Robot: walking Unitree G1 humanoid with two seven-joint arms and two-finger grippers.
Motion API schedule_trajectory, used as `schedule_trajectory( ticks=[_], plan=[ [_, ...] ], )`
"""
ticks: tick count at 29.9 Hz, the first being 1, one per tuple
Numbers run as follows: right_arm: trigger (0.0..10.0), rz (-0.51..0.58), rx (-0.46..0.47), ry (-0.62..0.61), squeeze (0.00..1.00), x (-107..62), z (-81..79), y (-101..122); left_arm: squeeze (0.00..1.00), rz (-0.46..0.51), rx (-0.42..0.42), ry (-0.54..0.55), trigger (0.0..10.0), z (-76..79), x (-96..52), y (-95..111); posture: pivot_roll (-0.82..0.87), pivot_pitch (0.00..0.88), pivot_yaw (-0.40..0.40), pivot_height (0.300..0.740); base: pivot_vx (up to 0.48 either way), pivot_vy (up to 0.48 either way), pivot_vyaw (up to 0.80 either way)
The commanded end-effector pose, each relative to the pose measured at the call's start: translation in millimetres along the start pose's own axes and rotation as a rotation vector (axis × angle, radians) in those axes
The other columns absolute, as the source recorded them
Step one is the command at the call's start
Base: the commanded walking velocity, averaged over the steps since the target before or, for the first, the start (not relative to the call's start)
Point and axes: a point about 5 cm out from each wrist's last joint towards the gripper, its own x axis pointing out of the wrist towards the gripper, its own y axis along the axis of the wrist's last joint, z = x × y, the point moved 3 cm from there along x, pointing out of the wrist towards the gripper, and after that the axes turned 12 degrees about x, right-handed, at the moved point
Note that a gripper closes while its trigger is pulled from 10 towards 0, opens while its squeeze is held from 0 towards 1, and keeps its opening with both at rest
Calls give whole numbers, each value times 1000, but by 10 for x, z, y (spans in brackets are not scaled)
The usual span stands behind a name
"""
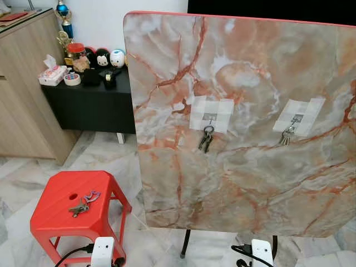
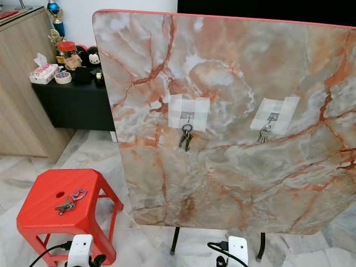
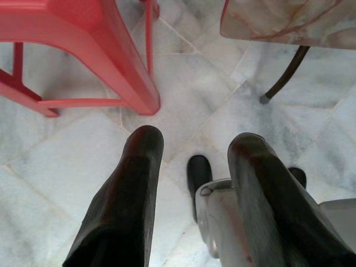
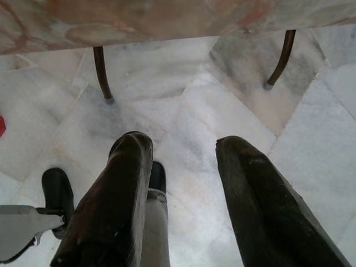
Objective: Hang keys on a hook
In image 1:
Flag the small black device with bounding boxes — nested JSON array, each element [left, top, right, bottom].
[[102, 68, 123, 89]]

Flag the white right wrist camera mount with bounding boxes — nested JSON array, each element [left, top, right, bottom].
[[251, 239, 275, 267]]

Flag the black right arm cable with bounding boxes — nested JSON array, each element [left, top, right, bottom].
[[231, 244, 274, 267]]

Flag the black low tv bench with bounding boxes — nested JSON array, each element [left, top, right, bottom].
[[40, 67, 136, 136]]

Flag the silver key bunch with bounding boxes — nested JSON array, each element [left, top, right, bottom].
[[279, 126, 297, 147]]

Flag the marble pattern folding table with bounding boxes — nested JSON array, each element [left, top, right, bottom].
[[122, 10, 356, 238]]

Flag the red plastic stool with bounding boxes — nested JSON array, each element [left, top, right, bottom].
[[30, 170, 133, 267]]

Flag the black mouse plush toy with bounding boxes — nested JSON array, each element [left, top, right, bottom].
[[88, 47, 111, 71]]

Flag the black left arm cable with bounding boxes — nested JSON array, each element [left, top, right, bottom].
[[53, 243, 95, 267]]

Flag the keys with pink carabiner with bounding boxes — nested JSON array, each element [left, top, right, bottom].
[[68, 190, 102, 218]]

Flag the blue and gold trophy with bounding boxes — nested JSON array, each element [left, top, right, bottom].
[[55, 0, 75, 57]]

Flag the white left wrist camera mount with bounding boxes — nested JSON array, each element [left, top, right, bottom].
[[91, 237, 115, 267]]

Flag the white round toy figure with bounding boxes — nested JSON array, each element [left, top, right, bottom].
[[109, 49, 127, 69]]

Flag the white taped metal hook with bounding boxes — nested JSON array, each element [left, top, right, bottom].
[[273, 98, 327, 137], [189, 96, 235, 134]]

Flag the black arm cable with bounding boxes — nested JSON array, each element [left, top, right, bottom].
[[53, 243, 95, 267], [231, 244, 274, 267]]

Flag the red flat packet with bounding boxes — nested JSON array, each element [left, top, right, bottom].
[[0, 11, 36, 28]]

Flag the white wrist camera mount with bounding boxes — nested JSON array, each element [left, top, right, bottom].
[[91, 237, 115, 267], [251, 239, 275, 267]]

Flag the white pink tissue box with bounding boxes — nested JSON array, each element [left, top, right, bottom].
[[38, 54, 69, 87]]

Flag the black pouch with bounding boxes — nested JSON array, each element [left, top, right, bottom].
[[82, 68, 101, 87]]

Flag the light wooden cabinet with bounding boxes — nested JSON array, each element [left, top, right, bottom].
[[0, 8, 82, 165]]

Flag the white tape roll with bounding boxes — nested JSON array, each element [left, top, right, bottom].
[[63, 72, 82, 87]]

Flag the clear jar with red lid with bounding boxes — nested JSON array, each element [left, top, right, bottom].
[[66, 43, 90, 73]]

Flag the dark key bunch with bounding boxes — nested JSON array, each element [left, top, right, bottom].
[[198, 125, 215, 154]]

